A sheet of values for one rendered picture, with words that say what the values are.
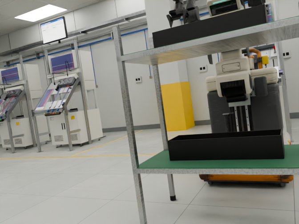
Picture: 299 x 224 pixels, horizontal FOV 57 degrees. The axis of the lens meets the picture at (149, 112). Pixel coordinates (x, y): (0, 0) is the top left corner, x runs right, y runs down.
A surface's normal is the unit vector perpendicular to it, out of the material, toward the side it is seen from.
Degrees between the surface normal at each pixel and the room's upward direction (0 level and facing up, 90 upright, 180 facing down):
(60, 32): 90
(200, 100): 90
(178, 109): 90
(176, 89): 90
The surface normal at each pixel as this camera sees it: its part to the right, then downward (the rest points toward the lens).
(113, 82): -0.45, 0.11
